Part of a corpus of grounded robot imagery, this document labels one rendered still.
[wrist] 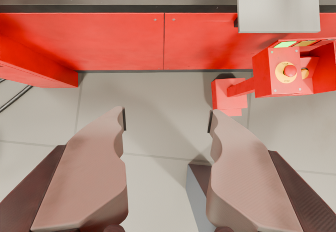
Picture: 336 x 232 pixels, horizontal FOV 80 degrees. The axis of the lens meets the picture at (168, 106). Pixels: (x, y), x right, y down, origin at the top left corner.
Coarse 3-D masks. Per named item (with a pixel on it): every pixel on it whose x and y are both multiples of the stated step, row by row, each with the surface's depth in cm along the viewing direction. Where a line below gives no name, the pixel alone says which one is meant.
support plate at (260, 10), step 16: (240, 0) 44; (256, 0) 44; (272, 0) 44; (288, 0) 45; (304, 0) 45; (240, 16) 44; (256, 16) 44; (272, 16) 44; (288, 16) 44; (304, 16) 44; (240, 32) 45; (256, 32) 45; (272, 32) 45; (288, 32) 45; (304, 32) 45
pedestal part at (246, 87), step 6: (252, 78) 94; (240, 84) 109; (246, 84) 101; (252, 84) 94; (228, 90) 128; (234, 90) 118; (240, 90) 109; (246, 90) 101; (252, 90) 98; (228, 96) 129; (234, 96) 127
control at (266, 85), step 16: (272, 48) 67; (288, 48) 67; (320, 48) 69; (256, 64) 75; (272, 64) 66; (304, 64) 71; (320, 64) 70; (256, 80) 76; (272, 80) 66; (304, 80) 74; (320, 80) 70; (256, 96) 76; (272, 96) 75
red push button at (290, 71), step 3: (285, 66) 64; (288, 66) 64; (291, 66) 63; (294, 66) 64; (285, 69) 64; (288, 69) 63; (291, 69) 63; (294, 69) 63; (285, 72) 64; (288, 72) 63; (291, 72) 63; (294, 72) 63; (285, 75) 66; (288, 75) 64; (291, 75) 63
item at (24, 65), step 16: (0, 48) 74; (16, 48) 82; (0, 64) 79; (16, 64) 82; (32, 64) 92; (48, 64) 105; (16, 80) 112; (32, 80) 112; (48, 80) 113; (64, 80) 122
